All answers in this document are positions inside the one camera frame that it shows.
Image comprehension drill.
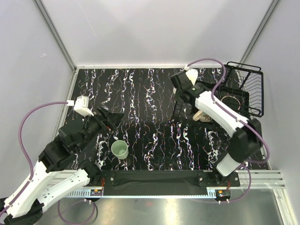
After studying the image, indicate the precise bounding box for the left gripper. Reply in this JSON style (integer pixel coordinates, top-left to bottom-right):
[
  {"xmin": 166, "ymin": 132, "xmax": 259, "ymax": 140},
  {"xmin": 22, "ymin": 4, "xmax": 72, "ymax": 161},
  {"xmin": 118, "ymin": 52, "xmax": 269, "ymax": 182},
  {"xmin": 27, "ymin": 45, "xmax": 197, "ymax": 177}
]
[{"xmin": 75, "ymin": 106, "xmax": 125, "ymax": 153}]

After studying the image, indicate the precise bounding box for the beige printed mug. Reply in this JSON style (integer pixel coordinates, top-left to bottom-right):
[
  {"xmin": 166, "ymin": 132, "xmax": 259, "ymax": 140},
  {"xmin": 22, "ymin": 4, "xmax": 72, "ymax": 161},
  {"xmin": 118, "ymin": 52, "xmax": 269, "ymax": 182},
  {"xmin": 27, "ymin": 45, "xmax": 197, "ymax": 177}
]
[{"xmin": 192, "ymin": 110, "xmax": 212, "ymax": 122}]

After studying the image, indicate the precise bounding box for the black skull mug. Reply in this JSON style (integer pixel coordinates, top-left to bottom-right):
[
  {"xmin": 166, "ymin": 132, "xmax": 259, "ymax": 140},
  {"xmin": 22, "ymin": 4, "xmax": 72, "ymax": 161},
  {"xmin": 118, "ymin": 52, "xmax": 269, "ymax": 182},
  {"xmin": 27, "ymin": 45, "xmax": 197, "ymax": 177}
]
[{"xmin": 221, "ymin": 95, "xmax": 241, "ymax": 111}]

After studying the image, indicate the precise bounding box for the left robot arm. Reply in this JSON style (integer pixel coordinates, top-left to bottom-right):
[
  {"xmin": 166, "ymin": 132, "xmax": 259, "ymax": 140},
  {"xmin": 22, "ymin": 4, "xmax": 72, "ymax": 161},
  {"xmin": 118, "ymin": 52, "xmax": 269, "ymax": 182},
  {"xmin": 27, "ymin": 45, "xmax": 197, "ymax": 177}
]
[{"xmin": 0, "ymin": 107, "xmax": 124, "ymax": 225}]

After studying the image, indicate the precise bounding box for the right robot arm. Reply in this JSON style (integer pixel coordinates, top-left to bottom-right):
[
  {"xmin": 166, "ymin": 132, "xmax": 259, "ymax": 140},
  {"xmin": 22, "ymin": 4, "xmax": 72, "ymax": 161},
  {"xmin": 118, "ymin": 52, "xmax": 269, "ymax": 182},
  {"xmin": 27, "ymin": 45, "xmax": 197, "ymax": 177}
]
[{"xmin": 170, "ymin": 71, "xmax": 263, "ymax": 186}]

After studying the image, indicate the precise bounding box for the green cup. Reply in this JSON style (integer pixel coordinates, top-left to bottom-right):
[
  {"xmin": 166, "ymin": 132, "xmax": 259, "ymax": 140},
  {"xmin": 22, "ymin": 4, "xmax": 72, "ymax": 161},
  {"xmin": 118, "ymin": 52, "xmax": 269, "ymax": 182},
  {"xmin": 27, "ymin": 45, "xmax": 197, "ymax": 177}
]
[{"xmin": 111, "ymin": 140, "xmax": 128, "ymax": 160}]

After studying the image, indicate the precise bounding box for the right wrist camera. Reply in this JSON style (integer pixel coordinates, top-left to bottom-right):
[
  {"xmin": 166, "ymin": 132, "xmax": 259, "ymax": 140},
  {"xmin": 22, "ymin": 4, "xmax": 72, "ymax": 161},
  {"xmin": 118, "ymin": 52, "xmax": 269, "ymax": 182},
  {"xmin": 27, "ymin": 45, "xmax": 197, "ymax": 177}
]
[{"xmin": 184, "ymin": 65, "xmax": 198, "ymax": 85}]

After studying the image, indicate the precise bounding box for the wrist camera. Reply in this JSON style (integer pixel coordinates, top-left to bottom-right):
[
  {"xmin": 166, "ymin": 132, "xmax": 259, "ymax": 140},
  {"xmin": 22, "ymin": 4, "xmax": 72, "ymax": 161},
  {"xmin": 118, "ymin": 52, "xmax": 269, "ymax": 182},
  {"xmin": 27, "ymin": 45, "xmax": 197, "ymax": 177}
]
[
  {"xmin": 66, "ymin": 95, "xmax": 94, "ymax": 117},
  {"xmin": 184, "ymin": 65, "xmax": 198, "ymax": 85}
]

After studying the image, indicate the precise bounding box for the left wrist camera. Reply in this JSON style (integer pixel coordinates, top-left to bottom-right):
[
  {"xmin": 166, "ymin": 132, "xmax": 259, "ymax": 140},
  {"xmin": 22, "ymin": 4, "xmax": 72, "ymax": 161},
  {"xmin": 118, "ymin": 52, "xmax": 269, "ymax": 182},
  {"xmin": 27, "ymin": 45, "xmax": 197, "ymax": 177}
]
[{"xmin": 66, "ymin": 95, "xmax": 94, "ymax": 117}]

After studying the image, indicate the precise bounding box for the black wire dish rack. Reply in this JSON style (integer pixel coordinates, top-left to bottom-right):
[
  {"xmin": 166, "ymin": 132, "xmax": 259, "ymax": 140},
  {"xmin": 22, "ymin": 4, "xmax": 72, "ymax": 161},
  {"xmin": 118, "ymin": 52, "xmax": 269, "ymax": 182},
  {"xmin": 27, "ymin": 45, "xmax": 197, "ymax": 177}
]
[{"xmin": 172, "ymin": 61, "xmax": 264, "ymax": 130}]

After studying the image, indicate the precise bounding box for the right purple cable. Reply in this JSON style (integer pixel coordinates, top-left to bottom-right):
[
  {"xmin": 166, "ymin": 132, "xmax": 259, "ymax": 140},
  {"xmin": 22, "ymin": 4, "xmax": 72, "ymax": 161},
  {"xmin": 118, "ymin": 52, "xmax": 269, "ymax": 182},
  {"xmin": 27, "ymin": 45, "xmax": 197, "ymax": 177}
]
[{"xmin": 185, "ymin": 58, "xmax": 270, "ymax": 202}]

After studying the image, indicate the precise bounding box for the purple cable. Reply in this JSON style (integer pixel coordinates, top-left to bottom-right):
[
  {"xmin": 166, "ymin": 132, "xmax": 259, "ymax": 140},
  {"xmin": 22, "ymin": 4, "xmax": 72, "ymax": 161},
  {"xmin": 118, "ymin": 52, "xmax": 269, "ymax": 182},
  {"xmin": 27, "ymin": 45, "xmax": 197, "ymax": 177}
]
[
  {"xmin": 185, "ymin": 58, "xmax": 270, "ymax": 202},
  {"xmin": 9, "ymin": 100, "xmax": 97, "ymax": 223}
]

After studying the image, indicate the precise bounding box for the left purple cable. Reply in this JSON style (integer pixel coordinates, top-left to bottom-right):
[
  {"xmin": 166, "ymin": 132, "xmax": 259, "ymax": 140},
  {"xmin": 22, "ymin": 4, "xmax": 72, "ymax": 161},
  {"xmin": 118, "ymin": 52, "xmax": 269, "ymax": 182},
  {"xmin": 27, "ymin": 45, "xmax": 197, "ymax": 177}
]
[{"xmin": 9, "ymin": 100, "xmax": 97, "ymax": 223}]

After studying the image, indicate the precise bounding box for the slotted cable duct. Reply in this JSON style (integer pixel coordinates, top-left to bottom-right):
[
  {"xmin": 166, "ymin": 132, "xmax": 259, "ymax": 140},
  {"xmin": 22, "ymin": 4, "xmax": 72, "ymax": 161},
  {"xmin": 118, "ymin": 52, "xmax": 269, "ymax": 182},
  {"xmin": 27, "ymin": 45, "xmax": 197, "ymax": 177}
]
[{"xmin": 66, "ymin": 187, "xmax": 216, "ymax": 199}]

